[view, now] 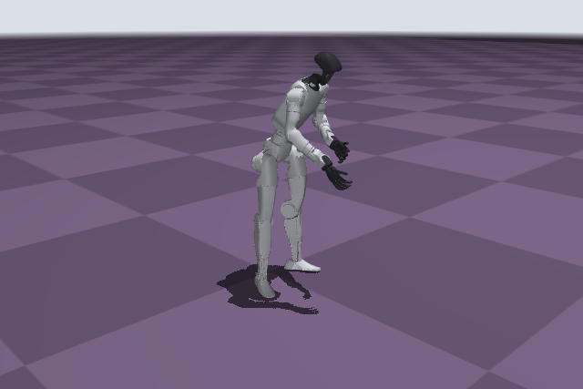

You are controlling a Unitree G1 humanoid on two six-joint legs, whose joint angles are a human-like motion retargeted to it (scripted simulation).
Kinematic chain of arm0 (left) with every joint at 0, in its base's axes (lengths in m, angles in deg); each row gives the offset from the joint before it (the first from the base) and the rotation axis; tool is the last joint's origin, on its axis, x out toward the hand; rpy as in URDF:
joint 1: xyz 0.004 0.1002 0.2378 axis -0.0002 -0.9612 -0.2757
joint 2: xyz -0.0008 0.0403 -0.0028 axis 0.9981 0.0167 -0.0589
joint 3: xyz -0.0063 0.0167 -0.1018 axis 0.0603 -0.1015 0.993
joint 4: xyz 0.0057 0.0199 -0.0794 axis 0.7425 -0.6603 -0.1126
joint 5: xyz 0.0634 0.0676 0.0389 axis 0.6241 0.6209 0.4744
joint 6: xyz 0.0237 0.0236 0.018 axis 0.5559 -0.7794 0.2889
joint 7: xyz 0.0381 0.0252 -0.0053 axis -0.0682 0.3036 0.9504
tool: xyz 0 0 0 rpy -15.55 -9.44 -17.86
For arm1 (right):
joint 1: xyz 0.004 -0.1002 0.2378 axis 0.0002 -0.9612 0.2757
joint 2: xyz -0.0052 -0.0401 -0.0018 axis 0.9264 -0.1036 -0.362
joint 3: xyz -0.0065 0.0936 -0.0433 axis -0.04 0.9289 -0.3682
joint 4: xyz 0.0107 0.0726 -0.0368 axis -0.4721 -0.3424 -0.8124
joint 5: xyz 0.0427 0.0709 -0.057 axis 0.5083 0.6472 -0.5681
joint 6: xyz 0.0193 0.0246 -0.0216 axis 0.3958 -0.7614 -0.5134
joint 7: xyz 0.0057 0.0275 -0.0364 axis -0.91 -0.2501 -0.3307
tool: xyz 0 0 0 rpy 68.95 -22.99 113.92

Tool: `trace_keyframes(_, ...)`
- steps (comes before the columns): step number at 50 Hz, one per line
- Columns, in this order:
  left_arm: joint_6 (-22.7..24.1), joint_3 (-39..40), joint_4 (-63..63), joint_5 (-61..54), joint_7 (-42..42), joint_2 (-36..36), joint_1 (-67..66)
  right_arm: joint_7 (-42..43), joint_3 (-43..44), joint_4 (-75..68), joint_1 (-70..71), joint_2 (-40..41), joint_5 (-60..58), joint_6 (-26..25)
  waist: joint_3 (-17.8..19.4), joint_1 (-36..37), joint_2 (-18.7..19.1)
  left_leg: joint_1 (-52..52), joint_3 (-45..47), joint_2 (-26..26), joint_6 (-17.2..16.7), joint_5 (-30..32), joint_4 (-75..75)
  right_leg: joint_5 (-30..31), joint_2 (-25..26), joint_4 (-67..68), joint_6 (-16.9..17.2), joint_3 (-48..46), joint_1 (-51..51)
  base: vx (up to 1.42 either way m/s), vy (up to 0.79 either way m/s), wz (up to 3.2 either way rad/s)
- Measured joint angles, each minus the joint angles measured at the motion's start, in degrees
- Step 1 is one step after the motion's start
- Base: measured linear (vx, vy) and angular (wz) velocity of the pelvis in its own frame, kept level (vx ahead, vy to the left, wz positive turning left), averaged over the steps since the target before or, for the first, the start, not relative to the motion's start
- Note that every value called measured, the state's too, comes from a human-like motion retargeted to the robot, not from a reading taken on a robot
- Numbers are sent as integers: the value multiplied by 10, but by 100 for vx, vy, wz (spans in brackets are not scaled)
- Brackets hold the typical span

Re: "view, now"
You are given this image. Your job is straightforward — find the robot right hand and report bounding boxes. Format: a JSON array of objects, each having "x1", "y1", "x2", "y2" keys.
[{"x1": 322, "y1": 155, "x2": 352, "y2": 190}]

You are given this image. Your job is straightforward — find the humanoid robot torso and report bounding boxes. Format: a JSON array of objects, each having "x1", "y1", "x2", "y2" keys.
[{"x1": 263, "y1": 78, "x2": 324, "y2": 163}]

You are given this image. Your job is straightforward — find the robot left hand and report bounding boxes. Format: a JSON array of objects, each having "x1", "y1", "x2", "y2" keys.
[{"x1": 327, "y1": 136, "x2": 350, "y2": 163}]

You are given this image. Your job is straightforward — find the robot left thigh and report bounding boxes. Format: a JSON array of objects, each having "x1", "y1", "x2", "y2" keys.
[{"x1": 281, "y1": 145, "x2": 307, "y2": 219}]

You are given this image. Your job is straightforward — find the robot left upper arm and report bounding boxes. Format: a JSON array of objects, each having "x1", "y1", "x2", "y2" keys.
[{"x1": 312, "y1": 84, "x2": 329, "y2": 127}]

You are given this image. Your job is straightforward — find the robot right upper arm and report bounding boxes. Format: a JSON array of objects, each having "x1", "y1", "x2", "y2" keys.
[{"x1": 285, "y1": 87, "x2": 304, "y2": 144}]

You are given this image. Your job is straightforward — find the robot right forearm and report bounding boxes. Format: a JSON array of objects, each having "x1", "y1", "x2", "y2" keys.
[{"x1": 289, "y1": 129, "x2": 330, "y2": 168}]

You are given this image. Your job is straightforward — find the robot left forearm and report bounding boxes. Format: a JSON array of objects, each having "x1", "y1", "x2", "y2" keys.
[{"x1": 318, "y1": 117, "x2": 334, "y2": 147}]

